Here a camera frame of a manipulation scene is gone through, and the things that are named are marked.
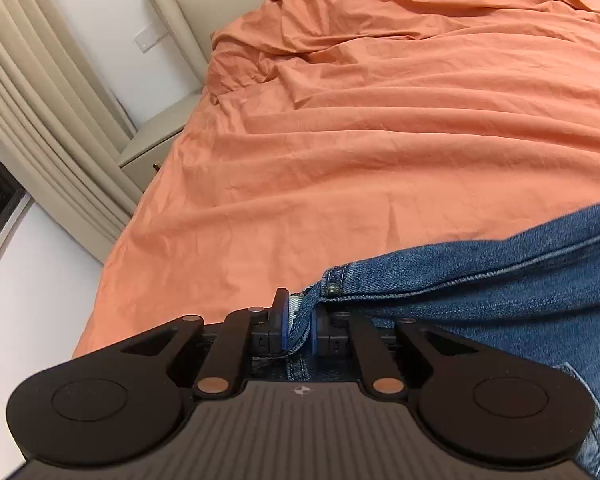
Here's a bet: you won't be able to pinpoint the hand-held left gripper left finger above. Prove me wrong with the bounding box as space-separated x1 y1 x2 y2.
115 287 295 398

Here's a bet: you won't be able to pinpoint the white wall plate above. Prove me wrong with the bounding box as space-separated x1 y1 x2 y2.
135 29 171 53

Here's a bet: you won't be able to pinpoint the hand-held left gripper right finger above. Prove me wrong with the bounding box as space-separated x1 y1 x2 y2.
311 306 477 397

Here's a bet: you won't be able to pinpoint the blue denim pants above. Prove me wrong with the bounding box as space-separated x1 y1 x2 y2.
252 197 600 476

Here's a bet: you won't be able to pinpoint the beige curtain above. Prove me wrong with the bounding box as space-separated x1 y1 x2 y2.
0 0 141 266

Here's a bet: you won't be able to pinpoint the orange duvet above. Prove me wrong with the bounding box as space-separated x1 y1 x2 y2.
72 0 600 361

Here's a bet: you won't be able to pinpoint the beige padded headboard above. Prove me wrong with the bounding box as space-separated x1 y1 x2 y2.
136 0 341 106

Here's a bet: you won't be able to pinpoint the beige nightstand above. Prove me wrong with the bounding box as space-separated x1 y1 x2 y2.
119 87 216 196

